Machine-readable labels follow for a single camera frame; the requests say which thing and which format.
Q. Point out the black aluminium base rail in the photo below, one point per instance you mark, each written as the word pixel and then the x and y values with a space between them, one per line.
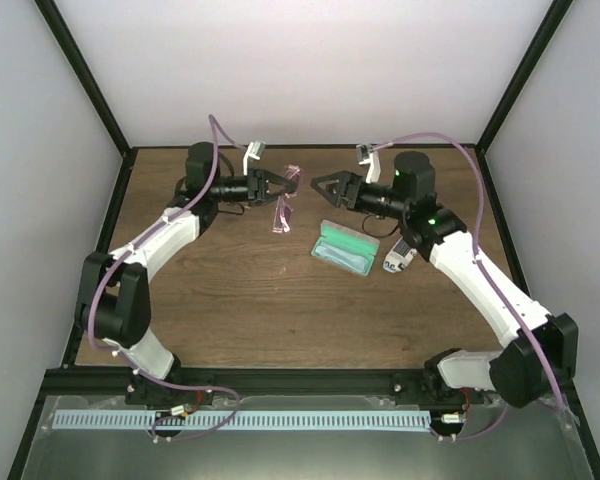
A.
pixel 405 386

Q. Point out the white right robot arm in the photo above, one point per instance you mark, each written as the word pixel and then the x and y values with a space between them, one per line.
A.
pixel 538 349

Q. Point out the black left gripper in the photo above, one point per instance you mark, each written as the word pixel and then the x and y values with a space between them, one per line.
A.
pixel 280 180

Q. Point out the beige glasses case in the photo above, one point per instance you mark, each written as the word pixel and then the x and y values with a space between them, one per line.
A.
pixel 399 257

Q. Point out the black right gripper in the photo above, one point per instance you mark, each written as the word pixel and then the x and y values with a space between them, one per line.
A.
pixel 330 194

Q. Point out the light blue slotted cable duct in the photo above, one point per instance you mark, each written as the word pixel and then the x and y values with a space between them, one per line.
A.
pixel 135 420

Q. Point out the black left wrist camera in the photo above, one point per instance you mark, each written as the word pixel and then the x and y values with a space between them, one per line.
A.
pixel 198 165

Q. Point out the grey hard glasses case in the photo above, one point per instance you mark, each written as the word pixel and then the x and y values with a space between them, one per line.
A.
pixel 347 239

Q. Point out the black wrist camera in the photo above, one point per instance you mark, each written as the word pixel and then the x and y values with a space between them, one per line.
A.
pixel 198 165
pixel 415 172

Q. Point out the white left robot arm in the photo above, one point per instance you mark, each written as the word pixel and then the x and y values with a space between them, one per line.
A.
pixel 113 305

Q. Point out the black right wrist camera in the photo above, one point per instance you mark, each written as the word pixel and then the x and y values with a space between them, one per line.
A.
pixel 415 172

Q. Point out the pink transparent sunglasses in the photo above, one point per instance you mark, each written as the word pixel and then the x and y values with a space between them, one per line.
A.
pixel 283 212

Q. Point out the light blue cleaning cloth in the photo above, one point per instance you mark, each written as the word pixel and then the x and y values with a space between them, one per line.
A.
pixel 351 261

